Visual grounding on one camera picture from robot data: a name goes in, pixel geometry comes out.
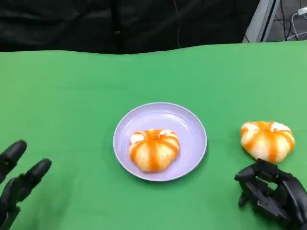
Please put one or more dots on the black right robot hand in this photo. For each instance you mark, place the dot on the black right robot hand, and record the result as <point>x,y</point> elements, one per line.
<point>275,198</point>

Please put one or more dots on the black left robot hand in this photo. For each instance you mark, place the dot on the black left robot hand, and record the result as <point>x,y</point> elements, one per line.
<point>14,191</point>

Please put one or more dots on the orange and white toy bread roll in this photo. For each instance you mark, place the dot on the orange and white toy bread roll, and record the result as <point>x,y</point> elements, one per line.
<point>153,153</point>
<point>266,143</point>

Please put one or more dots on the green tablecloth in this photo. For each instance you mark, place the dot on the green tablecloth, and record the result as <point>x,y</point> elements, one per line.
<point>72,95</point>

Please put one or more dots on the lilac plate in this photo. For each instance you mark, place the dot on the lilac plate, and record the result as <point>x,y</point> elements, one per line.
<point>156,117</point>

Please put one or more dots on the black cloth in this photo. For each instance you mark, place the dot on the black cloth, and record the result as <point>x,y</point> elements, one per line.
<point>72,24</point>

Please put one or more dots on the white power adapter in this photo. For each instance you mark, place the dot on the white power adapter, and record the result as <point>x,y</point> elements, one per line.
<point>301,11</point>

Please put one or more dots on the grey metal frame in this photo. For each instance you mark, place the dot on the grey metal frame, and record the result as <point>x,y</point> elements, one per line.
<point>260,21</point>

